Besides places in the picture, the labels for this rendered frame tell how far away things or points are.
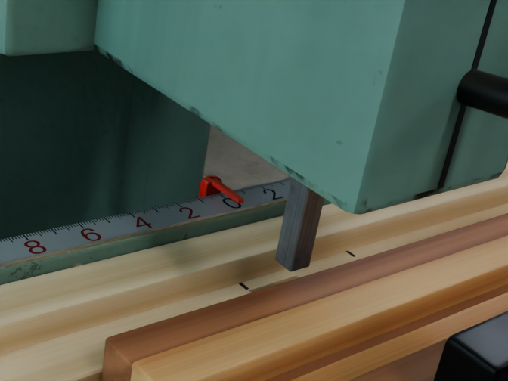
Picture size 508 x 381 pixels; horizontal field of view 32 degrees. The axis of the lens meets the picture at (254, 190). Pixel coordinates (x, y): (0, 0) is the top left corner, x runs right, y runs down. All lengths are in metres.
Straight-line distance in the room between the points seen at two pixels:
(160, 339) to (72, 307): 0.03
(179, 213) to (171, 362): 0.09
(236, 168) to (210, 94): 2.39
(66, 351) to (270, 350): 0.06
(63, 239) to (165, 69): 0.06
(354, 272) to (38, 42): 0.14
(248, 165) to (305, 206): 2.41
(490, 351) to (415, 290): 0.09
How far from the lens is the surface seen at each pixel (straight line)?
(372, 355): 0.24
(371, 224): 0.35
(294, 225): 0.30
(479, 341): 0.21
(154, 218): 0.31
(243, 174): 2.64
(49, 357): 0.27
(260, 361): 0.25
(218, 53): 0.27
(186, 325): 0.26
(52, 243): 0.29
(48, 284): 0.28
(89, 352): 0.27
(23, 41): 0.31
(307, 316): 0.27
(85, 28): 0.32
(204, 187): 0.33
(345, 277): 0.30
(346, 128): 0.23
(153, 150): 0.49
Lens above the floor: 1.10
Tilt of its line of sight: 26 degrees down
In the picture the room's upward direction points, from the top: 10 degrees clockwise
